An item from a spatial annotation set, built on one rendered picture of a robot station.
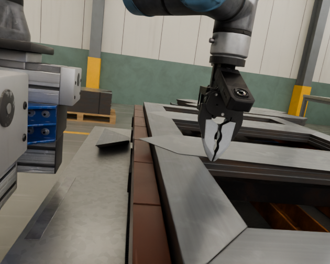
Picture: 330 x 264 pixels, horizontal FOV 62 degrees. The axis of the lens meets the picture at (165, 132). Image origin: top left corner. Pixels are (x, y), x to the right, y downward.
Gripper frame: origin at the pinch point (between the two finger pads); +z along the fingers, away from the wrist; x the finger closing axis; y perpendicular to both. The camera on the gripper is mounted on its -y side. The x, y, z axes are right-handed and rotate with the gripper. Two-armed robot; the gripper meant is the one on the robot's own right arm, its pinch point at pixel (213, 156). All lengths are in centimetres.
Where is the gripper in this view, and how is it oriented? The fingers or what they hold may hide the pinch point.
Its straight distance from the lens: 58.1
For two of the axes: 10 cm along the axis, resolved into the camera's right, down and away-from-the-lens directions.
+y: -1.0, -2.3, 9.7
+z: -1.3, 9.7, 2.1
